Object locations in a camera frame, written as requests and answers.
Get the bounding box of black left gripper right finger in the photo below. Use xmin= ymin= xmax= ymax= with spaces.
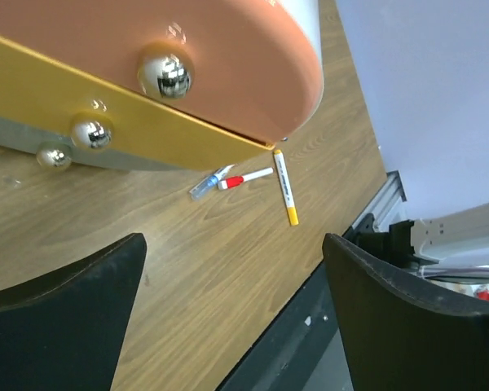
xmin=322 ymin=234 xmax=489 ymax=390

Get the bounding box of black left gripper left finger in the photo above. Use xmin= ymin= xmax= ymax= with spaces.
xmin=0 ymin=233 xmax=147 ymax=390

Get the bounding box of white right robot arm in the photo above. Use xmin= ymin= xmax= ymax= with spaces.
xmin=388 ymin=202 xmax=489 ymax=264

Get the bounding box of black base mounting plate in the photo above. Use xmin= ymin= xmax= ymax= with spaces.
xmin=215 ymin=211 xmax=489 ymax=391

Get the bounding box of yellow capped white marker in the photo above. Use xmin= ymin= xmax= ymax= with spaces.
xmin=273 ymin=149 xmax=299 ymax=226

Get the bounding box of clear capped blue pen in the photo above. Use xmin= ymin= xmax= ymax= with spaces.
xmin=189 ymin=165 xmax=234 ymax=201

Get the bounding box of red capped white marker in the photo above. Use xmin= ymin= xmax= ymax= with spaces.
xmin=218 ymin=167 xmax=274 ymax=190

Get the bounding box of aluminium frame rail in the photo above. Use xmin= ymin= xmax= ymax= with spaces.
xmin=351 ymin=171 xmax=408 ymax=232

